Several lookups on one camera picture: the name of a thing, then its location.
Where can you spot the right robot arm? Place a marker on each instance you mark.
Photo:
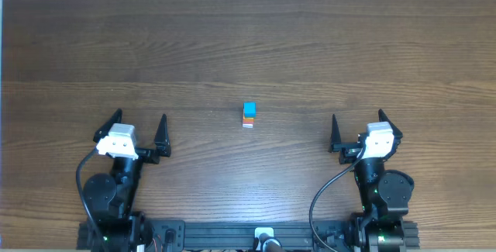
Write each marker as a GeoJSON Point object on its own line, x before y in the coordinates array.
{"type": "Point", "coordinates": [391, 194]}

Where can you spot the blue cube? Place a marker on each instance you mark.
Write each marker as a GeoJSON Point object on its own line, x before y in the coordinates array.
{"type": "Point", "coordinates": [250, 108]}

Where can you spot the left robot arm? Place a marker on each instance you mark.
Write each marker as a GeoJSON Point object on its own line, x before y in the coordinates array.
{"type": "Point", "coordinates": [100, 194]}

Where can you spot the red cube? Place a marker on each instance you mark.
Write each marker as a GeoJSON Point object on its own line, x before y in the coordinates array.
{"type": "Point", "coordinates": [248, 120]}

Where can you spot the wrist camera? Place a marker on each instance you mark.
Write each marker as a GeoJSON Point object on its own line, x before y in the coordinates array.
{"type": "Point", "coordinates": [118, 141]}
{"type": "Point", "coordinates": [379, 139]}

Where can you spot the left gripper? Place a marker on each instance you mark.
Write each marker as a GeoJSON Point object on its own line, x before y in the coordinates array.
{"type": "Point", "coordinates": [147, 156]}

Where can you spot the white cube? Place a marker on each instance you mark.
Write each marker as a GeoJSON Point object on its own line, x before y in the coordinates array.
{"type": "Point", "coordinates": [247, 125]}

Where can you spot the mounting rail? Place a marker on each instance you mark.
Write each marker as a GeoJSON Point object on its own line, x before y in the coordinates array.
{"type": "Point", "coordinates": [221, 234]}

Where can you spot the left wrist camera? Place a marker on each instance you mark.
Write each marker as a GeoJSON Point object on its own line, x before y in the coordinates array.
{"type": "Point", "coordinates": [118, 141]}

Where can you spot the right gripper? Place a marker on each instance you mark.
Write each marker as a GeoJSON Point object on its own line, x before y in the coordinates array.
{"type": "Point", "coordinates": [350, 153]}

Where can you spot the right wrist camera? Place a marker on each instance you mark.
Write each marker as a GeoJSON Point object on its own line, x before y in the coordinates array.
{"type": "Point", "coordinates": [379, 139]}

